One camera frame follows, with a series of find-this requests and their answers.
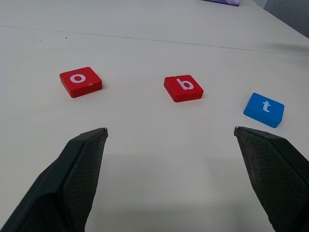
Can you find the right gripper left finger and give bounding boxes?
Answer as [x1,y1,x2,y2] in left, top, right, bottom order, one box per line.
[0,127,109,232]

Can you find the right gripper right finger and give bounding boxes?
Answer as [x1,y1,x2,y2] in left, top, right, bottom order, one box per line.
[233,126,309,232]

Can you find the blue letter t block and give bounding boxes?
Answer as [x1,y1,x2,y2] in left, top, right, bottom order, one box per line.
[243,92,285,129]

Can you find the red letter o block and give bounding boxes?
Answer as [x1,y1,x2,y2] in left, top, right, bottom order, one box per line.
[59,66,103,99]

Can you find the red letter b block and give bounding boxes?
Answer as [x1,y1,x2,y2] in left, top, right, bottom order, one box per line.
[163,74,205,103]

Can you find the purple tissue box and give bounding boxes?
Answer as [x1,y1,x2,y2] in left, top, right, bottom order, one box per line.
[201,0,241,6]

